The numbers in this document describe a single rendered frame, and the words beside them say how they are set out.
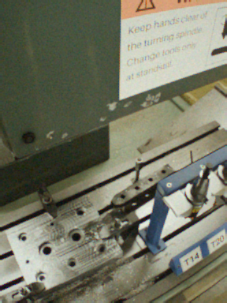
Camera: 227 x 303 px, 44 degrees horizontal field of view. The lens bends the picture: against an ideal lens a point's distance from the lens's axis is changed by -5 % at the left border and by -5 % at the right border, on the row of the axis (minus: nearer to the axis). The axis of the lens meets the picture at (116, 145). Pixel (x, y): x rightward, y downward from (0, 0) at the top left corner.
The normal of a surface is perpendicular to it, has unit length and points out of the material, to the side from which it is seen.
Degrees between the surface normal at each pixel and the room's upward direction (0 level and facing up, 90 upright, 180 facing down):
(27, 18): 90
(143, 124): 0
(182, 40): 90
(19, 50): 90
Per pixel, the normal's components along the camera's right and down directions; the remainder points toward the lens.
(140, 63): 0.51, 0.65
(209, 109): -0.35, -0.45
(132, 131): 0.01, -0.66
